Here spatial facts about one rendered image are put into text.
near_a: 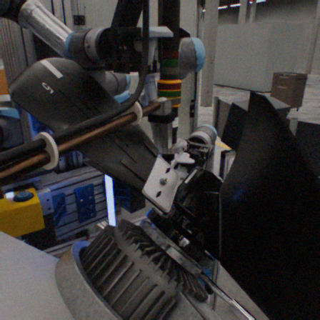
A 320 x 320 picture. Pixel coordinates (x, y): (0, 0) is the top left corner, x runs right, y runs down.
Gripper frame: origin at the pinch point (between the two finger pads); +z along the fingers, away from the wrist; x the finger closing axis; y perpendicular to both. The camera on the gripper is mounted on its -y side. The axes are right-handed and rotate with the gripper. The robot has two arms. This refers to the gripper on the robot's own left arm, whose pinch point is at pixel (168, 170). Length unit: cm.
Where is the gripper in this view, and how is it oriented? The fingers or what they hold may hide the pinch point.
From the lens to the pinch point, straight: 68.6
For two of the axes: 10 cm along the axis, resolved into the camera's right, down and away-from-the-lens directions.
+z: -3.6, 3.6, -8.6
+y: 9.3, 2.4, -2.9
